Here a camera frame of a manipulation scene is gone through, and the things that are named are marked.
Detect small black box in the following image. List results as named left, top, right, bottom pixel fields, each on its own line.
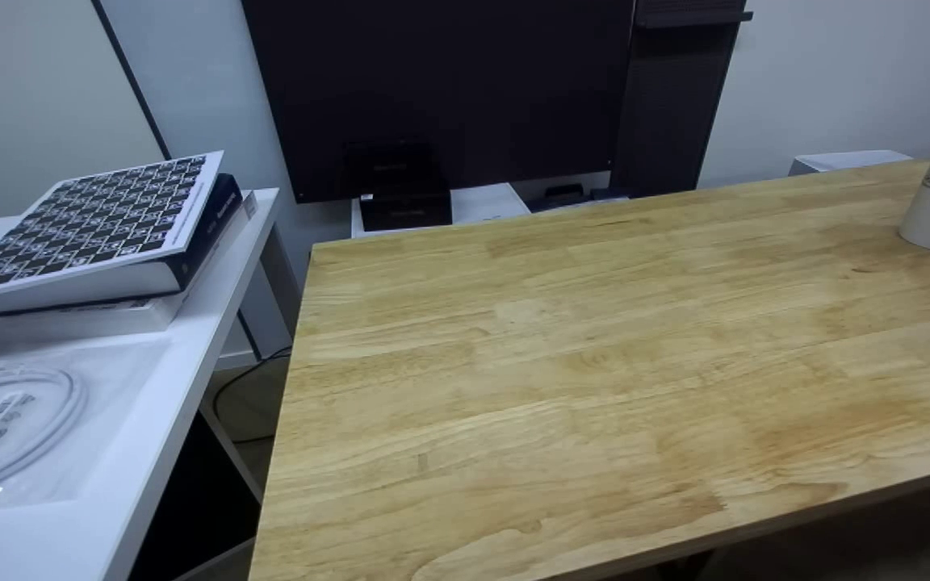
left=352, top=142, right=455, bottom=232

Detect large black monitor panel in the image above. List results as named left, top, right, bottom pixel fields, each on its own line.
left=239, top=0, right=640, bottom=206

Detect dark tall cabinet panel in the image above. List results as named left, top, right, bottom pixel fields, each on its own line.
left=608, top=0, right=754, bottom=200

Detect white side table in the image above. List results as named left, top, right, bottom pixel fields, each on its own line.
left=0, top=188, right=303, bottom=581

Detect checkerboard calibration board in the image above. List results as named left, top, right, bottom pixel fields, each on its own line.
left=0, top=148, right=228, bottom=319

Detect white flat box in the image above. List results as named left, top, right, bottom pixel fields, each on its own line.
left=0, top=287, right=191, bottom=326

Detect light grey box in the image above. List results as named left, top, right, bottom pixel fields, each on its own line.
left=786, top=148, right=913, bottom=179

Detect clear round lid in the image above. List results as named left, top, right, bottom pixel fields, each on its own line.
left=0, top=332, right=175, bottom=510

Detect black cable on floor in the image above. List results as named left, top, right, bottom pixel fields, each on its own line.
left=203, top=347, right=295, bottom=444

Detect black cable on wall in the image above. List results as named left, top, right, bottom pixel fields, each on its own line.
left=89, top=0, right=172, bottom=166

